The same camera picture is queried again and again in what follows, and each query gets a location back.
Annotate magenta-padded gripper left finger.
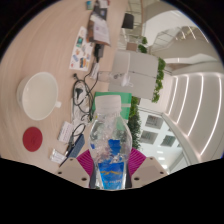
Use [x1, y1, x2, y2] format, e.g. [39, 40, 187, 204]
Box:
[55, 148, 99, 189]

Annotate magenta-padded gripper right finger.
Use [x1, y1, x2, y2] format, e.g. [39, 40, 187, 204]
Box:
[126, 147, 169, 188]

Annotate clear blue-labelled water bottle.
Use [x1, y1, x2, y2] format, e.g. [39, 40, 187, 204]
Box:
[88, 94, 134, 190]

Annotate small white box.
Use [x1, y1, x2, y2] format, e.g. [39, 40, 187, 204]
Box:
[49, 148, 68, 164]

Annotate white printed card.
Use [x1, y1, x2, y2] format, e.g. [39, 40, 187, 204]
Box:
[57, 120, 75, 144]

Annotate row of green plants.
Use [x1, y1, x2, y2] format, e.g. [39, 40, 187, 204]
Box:
[127, 96, 143, 149]

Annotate flat round red coaster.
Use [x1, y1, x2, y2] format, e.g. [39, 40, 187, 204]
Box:
[22, 126, 44, 153]

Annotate white ceramic mug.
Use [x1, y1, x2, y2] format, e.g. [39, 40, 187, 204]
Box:
[16, 71, 63, 122]

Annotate clear tumbler with white lid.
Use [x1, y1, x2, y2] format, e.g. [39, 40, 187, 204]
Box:
[96, 69, 134, 88]

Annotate white cabinet topped with plants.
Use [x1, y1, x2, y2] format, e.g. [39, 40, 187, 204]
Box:
[107, 36, 167, 104]

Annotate colourful sticker sheet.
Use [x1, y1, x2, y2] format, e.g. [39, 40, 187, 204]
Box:
[68, 26, 95, 72]

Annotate black power adapter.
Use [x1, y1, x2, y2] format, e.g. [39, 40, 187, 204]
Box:
[94, 43, 105, 63]

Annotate open notebook with papers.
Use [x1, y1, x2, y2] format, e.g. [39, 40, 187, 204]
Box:
[87, 13, 111, 46]

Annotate black chair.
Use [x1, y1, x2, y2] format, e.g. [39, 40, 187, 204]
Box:
[121, 12, 135, 30]

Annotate tangled black cables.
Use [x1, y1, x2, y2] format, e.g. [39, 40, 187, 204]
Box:
[68, 61, 101, 158]

